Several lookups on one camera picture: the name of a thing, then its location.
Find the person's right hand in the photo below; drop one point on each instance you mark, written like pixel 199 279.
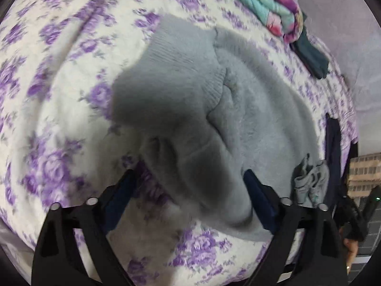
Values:
pixel 350 253

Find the folded turquoise floral quilt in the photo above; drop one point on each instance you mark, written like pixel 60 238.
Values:
pixel 268 3

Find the brick patterned panel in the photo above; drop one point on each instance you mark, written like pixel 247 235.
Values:
pixel 364 172

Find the dark navy garment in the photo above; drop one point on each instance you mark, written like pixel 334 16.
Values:
pixel 333 146

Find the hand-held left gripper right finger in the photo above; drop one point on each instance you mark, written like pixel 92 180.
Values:
pixel 262 202

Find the purple floral bedsheet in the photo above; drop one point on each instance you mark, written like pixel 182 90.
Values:
pixel 59 95

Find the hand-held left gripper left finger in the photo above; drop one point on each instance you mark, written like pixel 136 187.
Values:
pixel 119 202

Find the grey sweatpants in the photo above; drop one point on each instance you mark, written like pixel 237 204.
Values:
pixel 238 119

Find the dark green garment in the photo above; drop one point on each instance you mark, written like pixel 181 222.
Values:
pixel 312 56

